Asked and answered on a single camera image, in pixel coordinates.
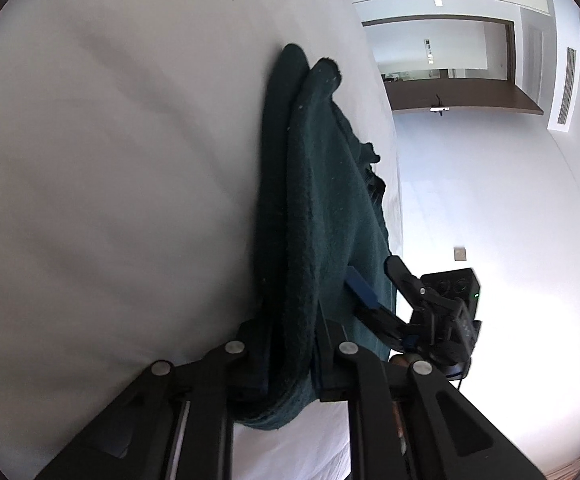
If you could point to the brown door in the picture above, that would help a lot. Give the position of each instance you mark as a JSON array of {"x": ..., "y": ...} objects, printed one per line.
[{"x": 470, "y": 97}]

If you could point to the white bed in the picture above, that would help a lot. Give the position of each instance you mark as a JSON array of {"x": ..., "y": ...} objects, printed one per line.
[{"x": 120, "y": 160}]

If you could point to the beige wall switch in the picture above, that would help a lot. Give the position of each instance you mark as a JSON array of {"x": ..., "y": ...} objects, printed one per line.
[{"x": 460, "y": 254}]

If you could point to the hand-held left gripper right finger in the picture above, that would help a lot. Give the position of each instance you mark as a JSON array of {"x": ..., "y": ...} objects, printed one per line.
[{"x": 362, "y": 377}]

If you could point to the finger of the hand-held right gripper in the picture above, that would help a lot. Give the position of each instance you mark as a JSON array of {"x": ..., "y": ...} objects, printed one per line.
[
  {"x": 407, "y": 277},
  {"x": 362, "y": 290}
]

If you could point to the dark door frame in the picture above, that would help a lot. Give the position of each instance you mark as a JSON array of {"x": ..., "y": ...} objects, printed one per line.
[{"x": 440, "y": 20}]

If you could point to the white air vent grille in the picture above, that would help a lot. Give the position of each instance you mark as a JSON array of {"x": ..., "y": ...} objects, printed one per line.
[{"x": 565, "y": 87}]

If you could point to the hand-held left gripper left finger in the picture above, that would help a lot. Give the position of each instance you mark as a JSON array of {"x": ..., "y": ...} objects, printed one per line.
[{"x": 217, "y": 377}]

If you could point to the dark green towel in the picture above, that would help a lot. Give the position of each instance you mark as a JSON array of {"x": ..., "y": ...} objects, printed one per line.
[{"x": 320, "y": 200}]

